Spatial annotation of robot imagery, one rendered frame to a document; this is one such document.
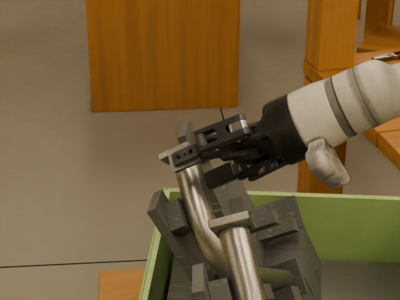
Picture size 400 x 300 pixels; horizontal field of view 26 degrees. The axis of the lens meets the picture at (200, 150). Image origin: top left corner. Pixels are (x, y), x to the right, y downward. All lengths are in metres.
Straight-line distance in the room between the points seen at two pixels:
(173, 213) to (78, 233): 2.06
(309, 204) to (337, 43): 0.73
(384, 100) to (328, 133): 0.07
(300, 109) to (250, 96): 3.13
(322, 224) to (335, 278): 0.09
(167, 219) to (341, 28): 1.09
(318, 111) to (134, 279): 0.62
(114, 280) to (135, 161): 2.06
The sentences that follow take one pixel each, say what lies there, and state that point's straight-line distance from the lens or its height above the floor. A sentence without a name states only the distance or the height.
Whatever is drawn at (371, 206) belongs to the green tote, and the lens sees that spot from 1.37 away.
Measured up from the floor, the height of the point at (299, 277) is 0.95.
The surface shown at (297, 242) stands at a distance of 1.29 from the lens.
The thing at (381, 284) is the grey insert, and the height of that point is 0.85.
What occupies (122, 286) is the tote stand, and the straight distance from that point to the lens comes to 1.44.
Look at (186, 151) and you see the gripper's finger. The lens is 0.96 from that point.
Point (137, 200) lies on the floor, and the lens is 3.22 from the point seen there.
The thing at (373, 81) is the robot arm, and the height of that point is 1.29.
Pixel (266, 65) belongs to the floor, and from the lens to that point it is 4.44.
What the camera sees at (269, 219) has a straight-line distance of 1.18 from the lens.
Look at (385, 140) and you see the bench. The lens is 1.73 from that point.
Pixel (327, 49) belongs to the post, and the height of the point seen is 0.93.
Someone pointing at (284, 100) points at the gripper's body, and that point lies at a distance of 0.95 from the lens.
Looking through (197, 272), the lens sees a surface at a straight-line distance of 0.83.
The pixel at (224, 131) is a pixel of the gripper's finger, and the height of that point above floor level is 1.23.
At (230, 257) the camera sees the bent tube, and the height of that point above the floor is 1.17.
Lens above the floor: 1.64
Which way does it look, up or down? 27 degrees down
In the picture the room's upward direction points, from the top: straight up
